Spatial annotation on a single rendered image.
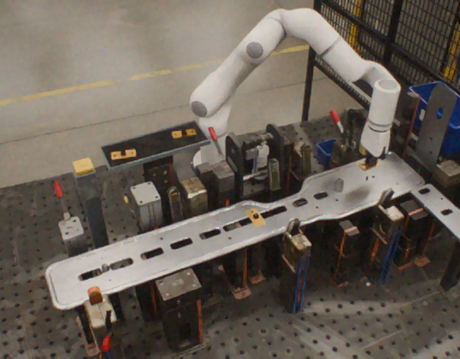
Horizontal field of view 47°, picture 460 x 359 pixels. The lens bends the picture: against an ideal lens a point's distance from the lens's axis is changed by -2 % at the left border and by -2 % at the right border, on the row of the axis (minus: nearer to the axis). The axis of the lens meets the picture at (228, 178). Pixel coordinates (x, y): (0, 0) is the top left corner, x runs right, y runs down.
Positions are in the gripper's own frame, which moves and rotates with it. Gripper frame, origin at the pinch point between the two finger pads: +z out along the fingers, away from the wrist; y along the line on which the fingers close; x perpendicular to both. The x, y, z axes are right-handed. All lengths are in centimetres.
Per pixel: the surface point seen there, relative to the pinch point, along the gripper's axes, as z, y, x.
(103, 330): 6, 24, -106
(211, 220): 9, -5, -61
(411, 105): -6.9, -14.2, 28.6
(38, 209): 39, -70, -115
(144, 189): -2, -18, -80
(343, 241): 15.1, 18.1, -22.0
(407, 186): 9.4, 9.8, 11.2
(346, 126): -5.7, -14.4, -1.8
